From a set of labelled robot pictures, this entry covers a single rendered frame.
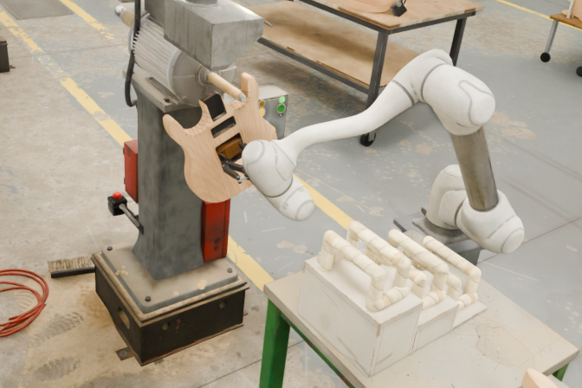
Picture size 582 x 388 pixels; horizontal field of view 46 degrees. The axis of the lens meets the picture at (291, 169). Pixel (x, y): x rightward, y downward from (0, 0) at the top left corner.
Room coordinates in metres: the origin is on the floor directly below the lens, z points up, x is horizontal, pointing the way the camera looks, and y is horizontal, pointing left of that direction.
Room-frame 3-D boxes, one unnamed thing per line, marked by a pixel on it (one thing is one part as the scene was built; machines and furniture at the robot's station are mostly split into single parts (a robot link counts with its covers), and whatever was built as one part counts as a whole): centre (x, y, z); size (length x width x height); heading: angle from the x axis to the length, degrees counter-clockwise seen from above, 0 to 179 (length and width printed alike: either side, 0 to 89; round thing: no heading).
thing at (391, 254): (1.34, -0.23, 1.20); 0.20 x 0.03 x 0.03; 42
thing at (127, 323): (2.36, 0.48, 0.12); 0.61 x 0.51 x 0.25; 129
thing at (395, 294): (1.24, -0.26, 1.12); 0.11 x 0.03 x 0.03; 133
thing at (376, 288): (1.22, -0.22, 1.15); 0.03 x 0.03 x 0.09
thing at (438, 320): (1.42, -0.32, 0.98); 0.27 x 0.16 x 0.09; 43
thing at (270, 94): (2.39, 0.19, 0.99); 0.24 x 0.21 x 0.26; 39
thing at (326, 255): (1.35, -0.11, 1.15); 0.03 x 0.03 x 0.09
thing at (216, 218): (2.46, 0.35, 0.49); 0.25 x 0.12 x 0.37; 39
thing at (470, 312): (1.52, -0.43, 0.94); 0.27 x 0.15 x 0.01; 43
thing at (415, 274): (1.39, -0.29, 1.12); 0.20 x 0.03 x 0.03; 42
